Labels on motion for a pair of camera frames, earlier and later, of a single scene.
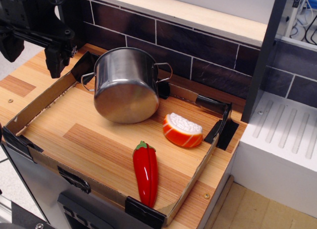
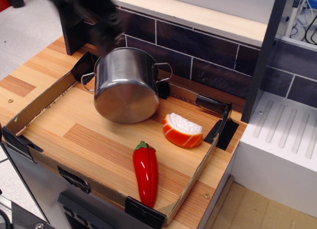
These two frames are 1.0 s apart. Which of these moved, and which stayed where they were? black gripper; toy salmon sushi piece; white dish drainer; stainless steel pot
Moved: black gripper
Stayed: toy salmon sushi piece; stainless steel pot; white dish drainer
